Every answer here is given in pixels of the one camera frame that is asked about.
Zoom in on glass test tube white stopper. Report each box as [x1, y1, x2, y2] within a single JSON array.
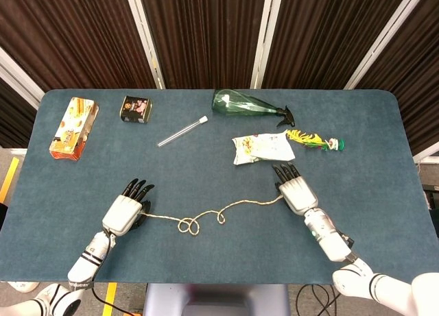
[[157, 115, 209, 148]]

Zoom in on black floor cables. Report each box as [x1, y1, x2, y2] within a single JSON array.
[[296, 283, 340, 316]]

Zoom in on beige braided rope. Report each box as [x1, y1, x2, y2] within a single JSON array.
[[141, 196, 285, 236]]

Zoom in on blue felt table mat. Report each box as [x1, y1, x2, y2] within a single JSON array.
[[0, 88, 439, 285]]

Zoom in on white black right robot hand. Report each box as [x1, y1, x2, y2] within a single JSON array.
[[272, 162, 319, 215]]

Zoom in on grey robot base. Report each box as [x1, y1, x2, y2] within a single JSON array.
[[143, 283, 291, 316]]

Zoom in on yellow floor tape strip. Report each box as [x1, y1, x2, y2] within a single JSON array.
[[0, 157, 21, 204], [102, 282, 118, 316]]

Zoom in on brown pleated partition panel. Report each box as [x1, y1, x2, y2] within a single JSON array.
[[0, 77, 37, 149], [0, 0, 157, 90], [262, 0, 412, 90], [139, 0, 267, 90], [356, 0, 439, 156]]

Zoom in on green plastic spray bottle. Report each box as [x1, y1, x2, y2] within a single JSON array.
[[211, 88, 296, 128]]

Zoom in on black rectangular tin can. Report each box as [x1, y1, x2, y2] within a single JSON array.
[[119, 95, 154, 124]]

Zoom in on orange biscuit box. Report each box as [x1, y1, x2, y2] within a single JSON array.
[[49, 96, 100, 162]]

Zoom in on white snack bag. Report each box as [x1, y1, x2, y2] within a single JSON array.
[[231, 132, 296, 166]]

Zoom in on colourful feather shuttlecock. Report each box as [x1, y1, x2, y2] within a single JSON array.
[[285, 129, 346, 153]]

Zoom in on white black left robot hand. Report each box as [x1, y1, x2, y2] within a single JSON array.
[[102, 178, 156, 237]]

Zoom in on white partition post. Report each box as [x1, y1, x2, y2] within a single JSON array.
[[250, 0, 285, 90], [413, 143, 439, 165], [123, 0, 166, 90], [0, 47, 45, 110], [344, 0, 431, 90]]

